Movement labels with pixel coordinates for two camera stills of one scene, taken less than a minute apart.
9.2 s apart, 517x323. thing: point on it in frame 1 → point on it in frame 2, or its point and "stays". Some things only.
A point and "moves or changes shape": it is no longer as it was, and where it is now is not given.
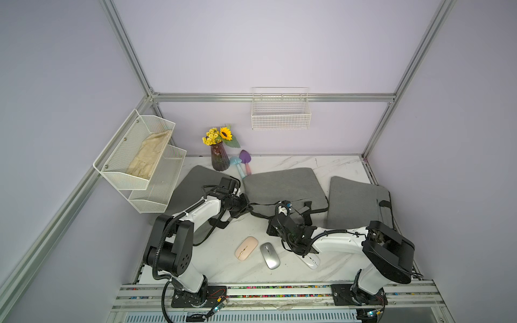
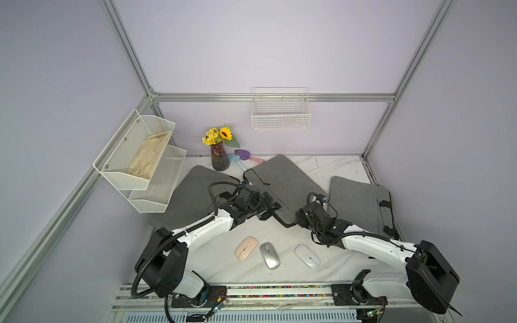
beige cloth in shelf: [143, 163] stays
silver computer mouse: [270, 256] stays
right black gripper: [272, 231] → [301, 218]
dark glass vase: [220, 159] stays
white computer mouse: [312, 260] stays
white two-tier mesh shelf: [141, 164] stays
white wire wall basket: [281, 108] stays
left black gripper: [244, 207] → [262, 206]
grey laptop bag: [296, 186] moves or changes shape
